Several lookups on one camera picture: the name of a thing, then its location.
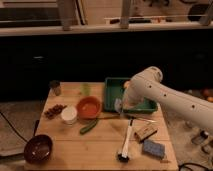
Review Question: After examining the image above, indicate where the green cucumber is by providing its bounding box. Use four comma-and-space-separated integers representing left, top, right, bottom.
79, 119, 99, 135

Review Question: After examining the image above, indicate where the white cup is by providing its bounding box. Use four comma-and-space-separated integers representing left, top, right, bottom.
61, 106, 77, 125

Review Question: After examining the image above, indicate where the knife with wooden handle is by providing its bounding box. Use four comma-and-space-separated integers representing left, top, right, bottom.
98, 114, 157, 123

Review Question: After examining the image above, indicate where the metal cup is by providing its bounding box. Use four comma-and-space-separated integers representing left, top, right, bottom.
49, 80, 61, 96

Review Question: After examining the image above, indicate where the brown wooden block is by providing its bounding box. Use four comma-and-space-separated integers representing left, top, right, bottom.
134, 124, 158, 143

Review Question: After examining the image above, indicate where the orange bowl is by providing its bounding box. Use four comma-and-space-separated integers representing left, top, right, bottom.
76, 96, 102, 119

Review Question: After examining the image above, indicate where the light blue towel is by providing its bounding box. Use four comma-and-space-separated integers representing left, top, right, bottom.
114, 98, 123, 116

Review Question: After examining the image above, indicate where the dark brown bowl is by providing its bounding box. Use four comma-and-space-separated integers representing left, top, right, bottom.
24, 134, 53, 164

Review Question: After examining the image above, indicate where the orange fruit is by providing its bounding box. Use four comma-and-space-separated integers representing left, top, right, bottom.
123, 80, 130, 89

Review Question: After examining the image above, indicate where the green plastic tray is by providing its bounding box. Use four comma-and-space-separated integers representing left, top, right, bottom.
104, 77, 158, 114

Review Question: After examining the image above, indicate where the spice jar dark lid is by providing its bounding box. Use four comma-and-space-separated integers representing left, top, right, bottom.
191, 130, 209, 145

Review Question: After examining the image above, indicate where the brown grape cluster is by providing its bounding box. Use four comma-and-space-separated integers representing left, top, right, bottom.
44, 104, 66, 119

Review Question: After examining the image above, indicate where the blue sponge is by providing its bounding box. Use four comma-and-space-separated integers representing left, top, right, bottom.
142, 139, 165, 159

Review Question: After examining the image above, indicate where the white handled dish brush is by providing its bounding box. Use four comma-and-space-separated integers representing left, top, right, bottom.
117, 120, 133, 163

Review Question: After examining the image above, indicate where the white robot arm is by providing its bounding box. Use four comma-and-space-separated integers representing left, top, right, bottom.
122, 66, 213, 135

